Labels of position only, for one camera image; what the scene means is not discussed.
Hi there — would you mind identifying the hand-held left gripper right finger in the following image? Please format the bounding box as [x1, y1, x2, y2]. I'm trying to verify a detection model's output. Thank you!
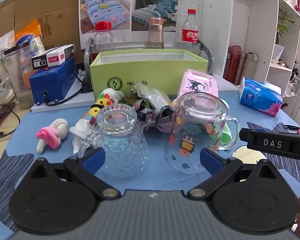
[187, 148, 278, 200]

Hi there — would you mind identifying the clear plastic zip bag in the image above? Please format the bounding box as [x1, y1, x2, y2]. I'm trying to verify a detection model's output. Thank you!
[135, 82, 173, 110]

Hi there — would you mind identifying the cartoon printed glass mug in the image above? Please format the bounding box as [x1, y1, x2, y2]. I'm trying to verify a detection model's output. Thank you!
[164, 91, 240, 175]

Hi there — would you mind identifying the white and green packet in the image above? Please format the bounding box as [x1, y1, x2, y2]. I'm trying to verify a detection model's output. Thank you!
[32, 36, 46, 57]

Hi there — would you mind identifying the white shelf unit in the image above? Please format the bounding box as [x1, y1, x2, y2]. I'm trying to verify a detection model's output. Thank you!
[202, 0, 300, 120]

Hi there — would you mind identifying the white paper holder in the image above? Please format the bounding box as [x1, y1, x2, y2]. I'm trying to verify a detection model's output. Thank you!
[272, 44, 287, 64]

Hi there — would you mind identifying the white sock with colourful print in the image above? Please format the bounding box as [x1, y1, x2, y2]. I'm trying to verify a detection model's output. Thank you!
[69, 88, 125, 154]

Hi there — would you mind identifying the pink tissue pack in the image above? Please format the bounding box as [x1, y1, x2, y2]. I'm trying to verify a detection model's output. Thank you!
[176, 69, 219, 103]

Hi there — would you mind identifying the green potted plant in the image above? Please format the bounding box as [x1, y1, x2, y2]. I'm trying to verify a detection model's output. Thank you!
[276, 9, 296, 45]

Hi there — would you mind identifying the clear glass jar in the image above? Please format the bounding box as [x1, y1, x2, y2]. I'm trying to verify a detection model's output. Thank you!
[147, 17, 165, 49]

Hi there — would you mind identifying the grey metal bracket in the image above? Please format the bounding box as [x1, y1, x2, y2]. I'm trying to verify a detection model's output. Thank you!
[84, 37, 97, 80]
[199, 39, 213, 75]

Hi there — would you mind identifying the red thermos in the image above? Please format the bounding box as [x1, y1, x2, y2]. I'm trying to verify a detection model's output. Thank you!
[225, 45, 242, 84]

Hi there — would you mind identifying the plastic jar with red lid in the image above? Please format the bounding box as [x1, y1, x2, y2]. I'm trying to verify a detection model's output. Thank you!
[94, 21, 114, 53]

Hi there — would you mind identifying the white plastic bag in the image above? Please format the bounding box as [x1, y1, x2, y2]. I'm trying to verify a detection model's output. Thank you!
[0, 31, 15, 80]

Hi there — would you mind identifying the pink and white plush toy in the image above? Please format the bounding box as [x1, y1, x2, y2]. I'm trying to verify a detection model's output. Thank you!
[36, 119, 69, 154]

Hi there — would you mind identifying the grey patterned cloth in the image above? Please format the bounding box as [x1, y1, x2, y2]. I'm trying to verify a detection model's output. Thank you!
[134, 99, 177, 133]

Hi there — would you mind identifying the smartphone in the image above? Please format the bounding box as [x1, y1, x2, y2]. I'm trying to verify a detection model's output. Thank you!
[0, 102, 17, 132]

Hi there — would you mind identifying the green tassel sachet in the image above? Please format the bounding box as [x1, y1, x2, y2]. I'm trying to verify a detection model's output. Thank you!
[120, 90, 150, 110]

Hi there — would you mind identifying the blue power supply box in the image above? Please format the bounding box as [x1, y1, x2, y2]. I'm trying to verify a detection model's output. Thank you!
[29, 57, 77, 105]

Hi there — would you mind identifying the dark striped cloth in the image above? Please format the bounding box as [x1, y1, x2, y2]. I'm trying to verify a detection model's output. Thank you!
[0, 122, 300, 233]

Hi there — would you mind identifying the brown cardboard sheet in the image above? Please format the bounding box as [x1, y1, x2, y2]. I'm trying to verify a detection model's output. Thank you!
[0, 0, 80, 60]

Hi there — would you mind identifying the black and white carton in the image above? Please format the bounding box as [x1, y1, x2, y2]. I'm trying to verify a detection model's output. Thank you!
[31, 44, 75, 70]

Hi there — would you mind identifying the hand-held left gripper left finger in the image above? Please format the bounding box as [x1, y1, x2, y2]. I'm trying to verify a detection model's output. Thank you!
[31, 147, 120, 201]

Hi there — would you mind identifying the red label cola bottle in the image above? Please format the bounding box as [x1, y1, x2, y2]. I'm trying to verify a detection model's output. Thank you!
[181, 9, 200, 55]

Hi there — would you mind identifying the orange and blue packet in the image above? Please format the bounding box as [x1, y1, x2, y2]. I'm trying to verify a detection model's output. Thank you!
[14, 20, 44, 55]

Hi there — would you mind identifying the red and black clip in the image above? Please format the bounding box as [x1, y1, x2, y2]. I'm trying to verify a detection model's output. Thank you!
[282, 125, 300, 135]

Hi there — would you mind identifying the blue tissue pack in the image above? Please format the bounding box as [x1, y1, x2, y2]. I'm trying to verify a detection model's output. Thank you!
[239, 77, 283, 117]

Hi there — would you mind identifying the beige thermos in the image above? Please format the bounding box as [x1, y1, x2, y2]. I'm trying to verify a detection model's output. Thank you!
[244, 52, 258, 80]

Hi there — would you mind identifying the textured clear glass mug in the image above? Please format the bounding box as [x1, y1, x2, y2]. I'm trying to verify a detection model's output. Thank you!
[77, 104, 149, 178]

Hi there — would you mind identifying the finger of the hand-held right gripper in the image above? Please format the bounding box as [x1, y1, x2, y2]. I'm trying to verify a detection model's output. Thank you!
[239, 128, 300, 159]

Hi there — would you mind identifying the green cardboard box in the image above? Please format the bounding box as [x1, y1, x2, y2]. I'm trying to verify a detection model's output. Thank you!
[89, 49, 209, 100]

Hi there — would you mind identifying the clear plastic container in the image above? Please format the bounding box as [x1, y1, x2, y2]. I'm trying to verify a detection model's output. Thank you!
[1, 42, 35, 109]

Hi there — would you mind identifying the black power adapter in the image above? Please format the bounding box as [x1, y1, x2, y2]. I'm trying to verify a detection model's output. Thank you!
[81, 77, 93, 93]

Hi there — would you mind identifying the cream soft pad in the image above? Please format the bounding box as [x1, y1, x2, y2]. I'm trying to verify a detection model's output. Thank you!
[232, 146, 268, 164]

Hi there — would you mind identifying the black charging cable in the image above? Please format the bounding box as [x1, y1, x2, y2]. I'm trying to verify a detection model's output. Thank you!
[0, 105, 21, 138]

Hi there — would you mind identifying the blue table mat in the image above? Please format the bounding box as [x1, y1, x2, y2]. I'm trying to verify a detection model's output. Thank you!
[0, 91, 300, 230]

